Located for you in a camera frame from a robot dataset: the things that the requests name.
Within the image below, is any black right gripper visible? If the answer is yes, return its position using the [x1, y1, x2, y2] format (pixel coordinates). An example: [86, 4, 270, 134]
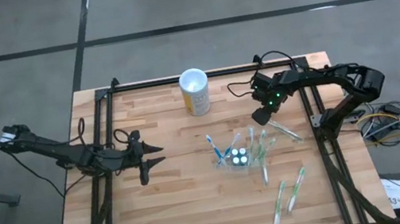
[245, 68, 297, 127]

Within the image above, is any black cable bundle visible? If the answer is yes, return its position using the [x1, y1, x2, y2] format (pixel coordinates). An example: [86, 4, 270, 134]
[355, 95, 400, 151]

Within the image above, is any white wipes canister yellow label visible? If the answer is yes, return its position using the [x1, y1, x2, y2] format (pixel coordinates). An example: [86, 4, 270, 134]
[176, 65, 215, 119]

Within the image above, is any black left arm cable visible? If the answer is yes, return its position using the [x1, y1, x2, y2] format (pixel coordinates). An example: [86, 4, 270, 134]
[64, 110, 132, 154]

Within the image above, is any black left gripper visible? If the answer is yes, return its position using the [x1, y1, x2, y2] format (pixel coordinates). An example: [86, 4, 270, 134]
[108, 125, 171, 190]

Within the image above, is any black power brick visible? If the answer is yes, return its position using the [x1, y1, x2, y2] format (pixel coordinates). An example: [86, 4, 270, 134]
[378, 102, 400, 120]

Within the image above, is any black aluminium rig frame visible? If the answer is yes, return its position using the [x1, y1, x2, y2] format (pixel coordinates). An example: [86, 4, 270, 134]
[29, 37, 398, 224]

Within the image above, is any white paper sheet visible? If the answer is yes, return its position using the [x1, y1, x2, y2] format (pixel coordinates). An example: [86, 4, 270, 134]
[380, 176, 400, 211]

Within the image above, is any grey floor cable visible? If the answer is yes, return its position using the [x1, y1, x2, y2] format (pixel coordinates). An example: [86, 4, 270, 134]
[359, 114, 400, 139]

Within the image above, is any clear acrylic organizer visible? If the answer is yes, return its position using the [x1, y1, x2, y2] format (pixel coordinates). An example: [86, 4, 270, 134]
[209, 125, 274, 179]

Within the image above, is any blue white toothbrush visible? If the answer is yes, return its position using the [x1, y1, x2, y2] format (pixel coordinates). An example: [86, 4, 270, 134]
[204, 131, 227, 168]
[222, 132, 246, 160]

